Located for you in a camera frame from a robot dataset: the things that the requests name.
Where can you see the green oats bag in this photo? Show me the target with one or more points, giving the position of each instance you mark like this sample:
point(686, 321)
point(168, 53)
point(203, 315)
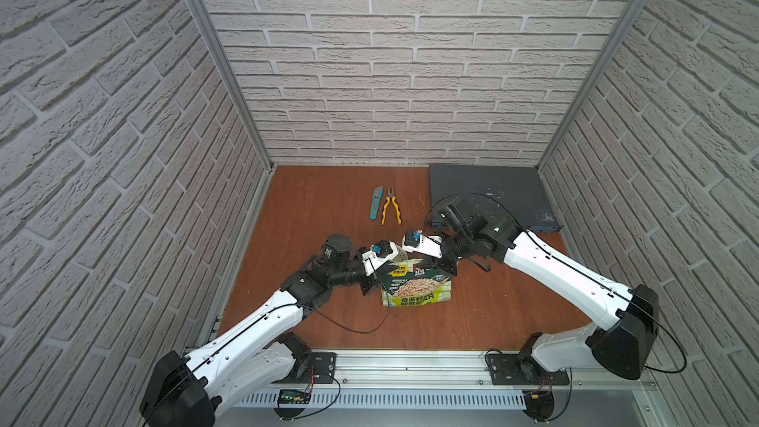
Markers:
point(414, 283)

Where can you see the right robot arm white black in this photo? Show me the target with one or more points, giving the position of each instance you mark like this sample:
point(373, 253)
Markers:
point(624, 322)

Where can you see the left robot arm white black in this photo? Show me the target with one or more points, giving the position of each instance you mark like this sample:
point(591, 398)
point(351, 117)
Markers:
point(197, 388)

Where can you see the teal utility knife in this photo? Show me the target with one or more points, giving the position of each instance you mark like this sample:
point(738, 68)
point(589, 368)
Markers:
point(377, 199)

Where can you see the left green circuit board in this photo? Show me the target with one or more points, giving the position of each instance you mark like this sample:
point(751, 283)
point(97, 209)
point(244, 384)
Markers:
point(293, 397)

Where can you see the right black round connector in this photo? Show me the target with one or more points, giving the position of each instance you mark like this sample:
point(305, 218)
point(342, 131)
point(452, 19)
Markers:
point(539, 405)

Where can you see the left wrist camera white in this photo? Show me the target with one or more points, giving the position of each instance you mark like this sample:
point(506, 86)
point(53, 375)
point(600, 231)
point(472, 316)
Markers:
point(379, 254)

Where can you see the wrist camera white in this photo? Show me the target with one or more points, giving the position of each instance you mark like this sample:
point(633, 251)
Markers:
point(379, 254)
point(419, 242)

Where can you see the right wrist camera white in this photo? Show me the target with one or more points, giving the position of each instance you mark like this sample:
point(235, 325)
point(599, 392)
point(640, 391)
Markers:
point(419, 242)

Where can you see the dark grey network switch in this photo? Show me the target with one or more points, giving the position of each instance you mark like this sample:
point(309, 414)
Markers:
point(493, 191)

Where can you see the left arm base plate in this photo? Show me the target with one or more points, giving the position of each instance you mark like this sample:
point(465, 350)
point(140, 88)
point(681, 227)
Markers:
point(318, 368)

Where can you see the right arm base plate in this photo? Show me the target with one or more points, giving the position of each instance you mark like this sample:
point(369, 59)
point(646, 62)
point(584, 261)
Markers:
point(512, 369)

